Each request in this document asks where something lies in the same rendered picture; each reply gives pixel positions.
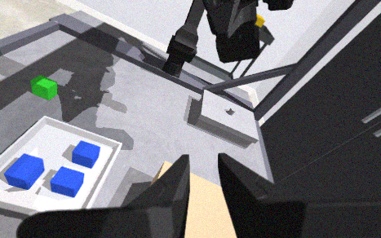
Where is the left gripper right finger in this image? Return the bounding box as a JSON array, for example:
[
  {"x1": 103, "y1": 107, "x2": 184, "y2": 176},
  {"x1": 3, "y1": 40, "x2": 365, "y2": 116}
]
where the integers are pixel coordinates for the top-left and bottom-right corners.
[{"x1": 218, "y1": 153, "x2": 381, "y2": 238}]

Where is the blue block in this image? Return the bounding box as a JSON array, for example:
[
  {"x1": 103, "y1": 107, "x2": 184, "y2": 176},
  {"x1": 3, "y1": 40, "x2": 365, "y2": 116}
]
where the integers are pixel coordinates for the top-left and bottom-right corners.
[
  {"x1": 50, "y1": 166, "x2": 84, "y2": 198},
  {"x1": 72, "y1": 140, "x2": 100, "y2": 169},
  {"x1": 4, "y1": 154, "x2": 45, "y2": 190}
]

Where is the green block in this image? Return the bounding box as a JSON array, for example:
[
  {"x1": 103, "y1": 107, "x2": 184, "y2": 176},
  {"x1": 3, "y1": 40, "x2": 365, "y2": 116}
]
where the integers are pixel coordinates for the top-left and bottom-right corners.
[{"x1": 31, "y1": 75, "x2": 58, "y2": 100}]

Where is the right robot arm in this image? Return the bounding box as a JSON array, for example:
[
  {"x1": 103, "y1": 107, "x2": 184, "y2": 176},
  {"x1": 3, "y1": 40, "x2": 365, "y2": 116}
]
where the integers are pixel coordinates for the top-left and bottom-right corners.
[{"x1": 162, "y1": 0, "x2": 294, "y2": 78}]

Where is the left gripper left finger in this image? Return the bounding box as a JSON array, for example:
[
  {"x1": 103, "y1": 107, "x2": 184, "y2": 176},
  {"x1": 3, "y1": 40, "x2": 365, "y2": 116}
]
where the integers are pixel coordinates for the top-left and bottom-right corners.
[{"x1": 16, "y1": 154, "x2": 190, "y2": 238}]

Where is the white open-top tray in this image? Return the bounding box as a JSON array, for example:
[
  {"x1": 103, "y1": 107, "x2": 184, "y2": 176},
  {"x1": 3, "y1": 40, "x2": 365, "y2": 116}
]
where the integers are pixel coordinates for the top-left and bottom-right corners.
[{"x1": 0, "y1": 116, "x2": 122, "y2": 215}]

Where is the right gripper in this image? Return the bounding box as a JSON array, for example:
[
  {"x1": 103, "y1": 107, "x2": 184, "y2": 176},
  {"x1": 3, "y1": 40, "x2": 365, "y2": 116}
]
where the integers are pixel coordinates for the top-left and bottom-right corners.
[{"x1": 202, "y1": 0, "x2": 260, "y2": 64}]

